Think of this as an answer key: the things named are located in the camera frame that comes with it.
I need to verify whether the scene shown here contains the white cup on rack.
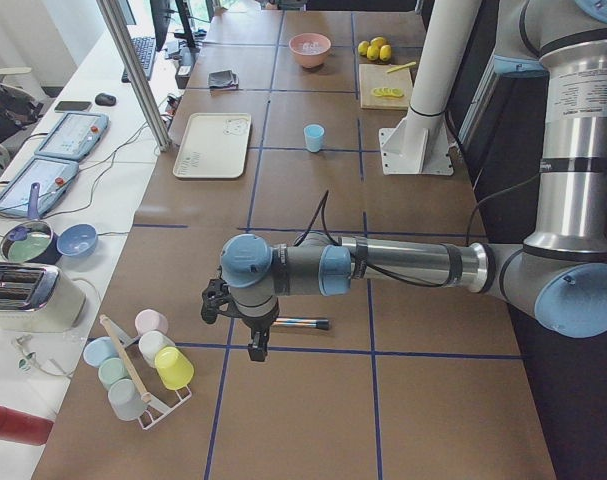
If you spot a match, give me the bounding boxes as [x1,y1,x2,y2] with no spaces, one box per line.
[138,330,175,369]

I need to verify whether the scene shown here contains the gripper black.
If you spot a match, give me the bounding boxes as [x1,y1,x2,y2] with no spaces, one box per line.
[243,313,279,361]

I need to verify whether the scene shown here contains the grey folded cloth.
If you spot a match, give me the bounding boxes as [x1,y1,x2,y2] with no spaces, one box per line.
[208,70,239,90]

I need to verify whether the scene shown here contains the steel muddler black tip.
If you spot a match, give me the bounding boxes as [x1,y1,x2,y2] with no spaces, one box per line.
[272,317,331,331]

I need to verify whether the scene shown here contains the near teach pendant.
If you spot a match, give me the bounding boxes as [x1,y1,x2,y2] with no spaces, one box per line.
[0,156,79,219]

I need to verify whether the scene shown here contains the grey cup on rack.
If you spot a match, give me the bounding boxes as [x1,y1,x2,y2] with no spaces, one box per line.
[108,378,147,421]

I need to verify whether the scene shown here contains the green cup on rack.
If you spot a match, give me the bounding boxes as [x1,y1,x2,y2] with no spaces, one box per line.
[98,357,129,390]

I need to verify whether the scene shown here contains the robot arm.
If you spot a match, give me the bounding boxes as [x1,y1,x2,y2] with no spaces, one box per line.
[201,1,607,362]

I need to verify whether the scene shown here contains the yellow lemon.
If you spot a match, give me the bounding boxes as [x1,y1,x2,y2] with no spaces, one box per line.
[379,44,392,62]
[357,41,370,56]
[370,36,388,48]

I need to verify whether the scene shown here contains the lemon slices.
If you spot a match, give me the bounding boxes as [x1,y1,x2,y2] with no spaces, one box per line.
[371,87,404,99]

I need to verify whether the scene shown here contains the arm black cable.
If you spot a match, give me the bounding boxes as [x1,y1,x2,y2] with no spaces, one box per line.
[293,172,541,289]

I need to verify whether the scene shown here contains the yellow plastic knife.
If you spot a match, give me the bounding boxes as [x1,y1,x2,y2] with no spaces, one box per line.
[386,61,417,74]

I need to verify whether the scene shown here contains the wooden cutting board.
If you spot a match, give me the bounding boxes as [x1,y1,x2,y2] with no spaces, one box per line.
[358,64,413,110]

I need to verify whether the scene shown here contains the pink bowl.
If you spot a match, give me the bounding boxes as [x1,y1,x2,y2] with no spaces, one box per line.
[289,33,332,69]

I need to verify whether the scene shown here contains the aluminium frame post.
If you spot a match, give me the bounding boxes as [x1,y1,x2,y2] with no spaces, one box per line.
[97,0,171,152]

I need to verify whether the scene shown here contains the white pillar mount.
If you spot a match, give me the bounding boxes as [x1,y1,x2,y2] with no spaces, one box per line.
[379,0,481,176]

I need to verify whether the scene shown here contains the blue cup on rack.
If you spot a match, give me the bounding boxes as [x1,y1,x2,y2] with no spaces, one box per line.
[83,336,118,368]

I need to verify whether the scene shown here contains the blue saucepan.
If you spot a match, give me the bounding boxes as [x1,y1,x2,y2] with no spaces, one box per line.
[0,182,62,265]

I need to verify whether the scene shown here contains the yellow cup on rack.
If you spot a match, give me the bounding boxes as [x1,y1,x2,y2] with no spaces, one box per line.
[154,346,195,390]

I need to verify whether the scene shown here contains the black smartphone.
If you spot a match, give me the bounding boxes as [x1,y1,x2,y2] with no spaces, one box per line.
[54,100,93,112]

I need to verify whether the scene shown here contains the black computer mouse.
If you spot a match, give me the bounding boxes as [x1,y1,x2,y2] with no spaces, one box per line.
[94,93,117,107]

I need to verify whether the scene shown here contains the teach pendant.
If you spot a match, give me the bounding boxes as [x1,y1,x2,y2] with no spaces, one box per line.
[35,111,109,162]
[0,156,79,219]

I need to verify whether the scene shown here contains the red bottle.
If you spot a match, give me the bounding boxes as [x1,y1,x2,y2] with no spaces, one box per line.
[0,405,54,446]

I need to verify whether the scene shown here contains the white wire cup rack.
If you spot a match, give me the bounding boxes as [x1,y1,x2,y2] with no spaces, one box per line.
[99,314,193,431]

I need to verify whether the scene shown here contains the cream bear tray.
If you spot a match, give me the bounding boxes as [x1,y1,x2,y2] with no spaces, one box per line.
[173,113,252,179]

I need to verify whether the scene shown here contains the computer monitor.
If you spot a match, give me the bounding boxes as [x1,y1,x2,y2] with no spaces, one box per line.
[149,0,196,52]

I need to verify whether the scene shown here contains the far teach pendant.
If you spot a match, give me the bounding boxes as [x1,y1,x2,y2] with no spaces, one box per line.
[35,111,109,162]

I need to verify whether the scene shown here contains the pink cup on rack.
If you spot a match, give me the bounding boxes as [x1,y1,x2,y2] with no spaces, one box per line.
[134,309,169,336]

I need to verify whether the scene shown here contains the blue bowl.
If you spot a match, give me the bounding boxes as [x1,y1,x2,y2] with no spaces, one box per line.
[57,224,98,258]

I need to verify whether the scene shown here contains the black keyboard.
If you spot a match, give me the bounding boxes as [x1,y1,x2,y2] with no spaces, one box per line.
[131,36,156,80]

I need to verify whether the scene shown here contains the light blue plastic cup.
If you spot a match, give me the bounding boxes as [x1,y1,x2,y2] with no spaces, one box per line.
[303,124,325,153]

